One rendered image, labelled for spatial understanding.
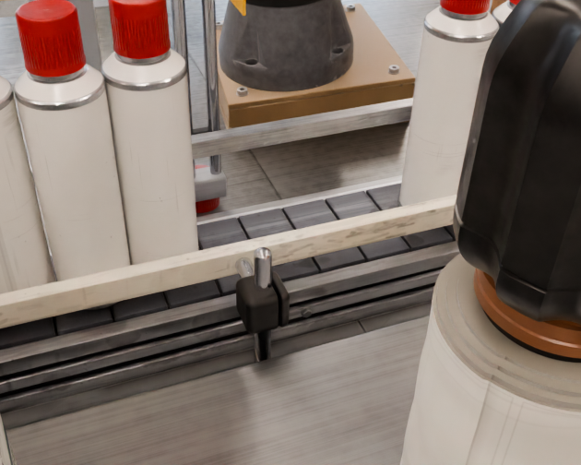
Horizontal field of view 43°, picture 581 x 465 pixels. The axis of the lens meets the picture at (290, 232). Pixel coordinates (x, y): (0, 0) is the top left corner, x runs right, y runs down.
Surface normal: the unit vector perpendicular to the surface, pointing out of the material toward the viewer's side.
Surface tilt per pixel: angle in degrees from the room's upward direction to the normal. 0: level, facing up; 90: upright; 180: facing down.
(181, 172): 90
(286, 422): 0
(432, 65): 90
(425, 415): 91
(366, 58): 4
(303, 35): 73
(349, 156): 0
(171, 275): 90
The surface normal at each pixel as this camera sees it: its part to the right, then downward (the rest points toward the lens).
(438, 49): -0.63, 0.47
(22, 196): 0.89, 0.30
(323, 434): 0.03, -0.79
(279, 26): -0.07, 0.39
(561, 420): -0.20, 0.63
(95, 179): 0.64, 0.49
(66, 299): 0.36, 0.59
